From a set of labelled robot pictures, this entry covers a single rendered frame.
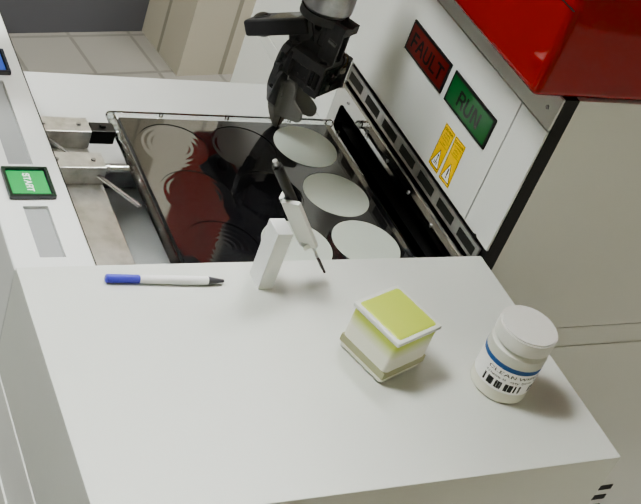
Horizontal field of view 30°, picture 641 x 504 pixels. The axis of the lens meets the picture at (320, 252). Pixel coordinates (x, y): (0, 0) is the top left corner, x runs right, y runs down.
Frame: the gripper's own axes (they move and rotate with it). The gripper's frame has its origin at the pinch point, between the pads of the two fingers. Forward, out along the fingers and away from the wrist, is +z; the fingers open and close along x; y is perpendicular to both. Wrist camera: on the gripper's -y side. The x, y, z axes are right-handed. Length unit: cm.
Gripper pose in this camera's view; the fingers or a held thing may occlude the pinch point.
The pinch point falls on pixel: (274, 116)
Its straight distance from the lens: 184.5
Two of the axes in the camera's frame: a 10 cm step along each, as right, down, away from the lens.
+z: -3.1, 7.5, 5.8
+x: 5.8, -3.4, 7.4
